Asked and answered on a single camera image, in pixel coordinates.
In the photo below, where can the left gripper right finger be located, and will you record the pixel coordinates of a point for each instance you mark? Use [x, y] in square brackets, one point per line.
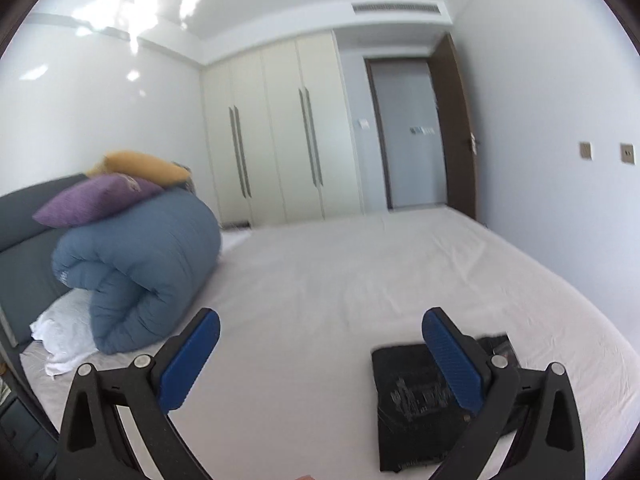
[547, 445]

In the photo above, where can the yellow pillow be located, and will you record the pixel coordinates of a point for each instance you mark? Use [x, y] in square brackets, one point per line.
[139, 165]

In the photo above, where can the purple pillow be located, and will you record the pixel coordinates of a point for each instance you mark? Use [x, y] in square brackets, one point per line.
[95, 199]

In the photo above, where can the wall switch plate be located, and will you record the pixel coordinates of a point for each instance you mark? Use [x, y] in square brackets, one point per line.
[585, 150]

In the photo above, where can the cream wardrobe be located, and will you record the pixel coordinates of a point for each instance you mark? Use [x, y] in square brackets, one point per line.
[279, 135]

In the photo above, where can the white cloth on bed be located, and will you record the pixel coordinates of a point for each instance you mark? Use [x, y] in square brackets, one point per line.
[64, 331]

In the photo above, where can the black jeans pant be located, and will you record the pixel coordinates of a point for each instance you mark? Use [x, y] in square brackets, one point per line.
[419, 419]

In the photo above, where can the brown wooden door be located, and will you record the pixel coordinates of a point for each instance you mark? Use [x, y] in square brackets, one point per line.
[428, 146]

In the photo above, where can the ceiling air vent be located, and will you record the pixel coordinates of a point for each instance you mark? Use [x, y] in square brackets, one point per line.
[390, 7]

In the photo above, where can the white bed mattress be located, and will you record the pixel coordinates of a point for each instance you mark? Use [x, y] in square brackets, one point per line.
[289, 389]

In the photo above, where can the blue rolled duvet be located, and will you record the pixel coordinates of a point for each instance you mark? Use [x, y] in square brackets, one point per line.
[144, 268]

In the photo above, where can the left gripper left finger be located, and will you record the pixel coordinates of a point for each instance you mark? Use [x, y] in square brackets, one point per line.
[93, 443]

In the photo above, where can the wall socket plate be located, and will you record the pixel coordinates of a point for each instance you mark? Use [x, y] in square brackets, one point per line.
[627, 154]

